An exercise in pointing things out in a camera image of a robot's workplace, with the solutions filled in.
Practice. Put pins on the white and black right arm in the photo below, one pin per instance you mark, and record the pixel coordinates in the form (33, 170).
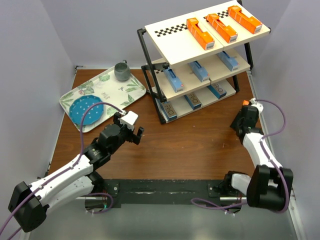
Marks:
(266, 168)

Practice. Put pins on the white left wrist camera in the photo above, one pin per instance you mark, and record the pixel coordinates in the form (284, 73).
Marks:
(129, 120)

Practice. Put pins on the orange toothpaste box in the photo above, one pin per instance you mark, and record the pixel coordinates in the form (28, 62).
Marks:
(251, 24)
(225, 31)
(204, 39)
(245, 103)

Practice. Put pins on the aluminium frame rail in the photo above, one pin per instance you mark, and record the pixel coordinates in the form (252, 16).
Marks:
(54, 184)

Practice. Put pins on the orange toothpaste box bottom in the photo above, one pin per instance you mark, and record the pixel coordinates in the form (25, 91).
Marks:
(225, 31)

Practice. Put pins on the teal dotted plate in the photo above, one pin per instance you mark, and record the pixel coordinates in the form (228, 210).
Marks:
(86, 110)

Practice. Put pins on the silver toothpaste box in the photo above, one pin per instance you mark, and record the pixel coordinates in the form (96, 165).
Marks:
(167, 110)
(217, 90)
(193, 100)

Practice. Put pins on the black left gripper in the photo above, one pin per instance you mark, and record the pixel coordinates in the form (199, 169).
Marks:
(132, 137)

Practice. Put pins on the blue toothpaste box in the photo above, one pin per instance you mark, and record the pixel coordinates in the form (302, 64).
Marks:
(229, 61)
(199, 71)
(174, 81)

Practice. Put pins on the grey ceramic cup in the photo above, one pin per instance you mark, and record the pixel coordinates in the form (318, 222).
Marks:
(122, 71)

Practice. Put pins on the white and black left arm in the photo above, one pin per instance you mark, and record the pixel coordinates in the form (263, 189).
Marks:
(31, 203)

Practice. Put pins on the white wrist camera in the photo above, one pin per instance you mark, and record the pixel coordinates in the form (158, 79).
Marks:
(255, 103)
(129, 120)

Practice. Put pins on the three-tier cream shelf rack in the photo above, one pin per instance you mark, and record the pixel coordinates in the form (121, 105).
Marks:
(169, 44)

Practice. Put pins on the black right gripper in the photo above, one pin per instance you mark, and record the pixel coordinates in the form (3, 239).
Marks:
(234, 125)

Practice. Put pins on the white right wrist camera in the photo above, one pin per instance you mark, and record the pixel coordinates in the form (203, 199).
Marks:
(255, 103)

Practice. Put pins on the leaf-patterned white tray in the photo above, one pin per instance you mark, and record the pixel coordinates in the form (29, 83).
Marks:
(102, 88)

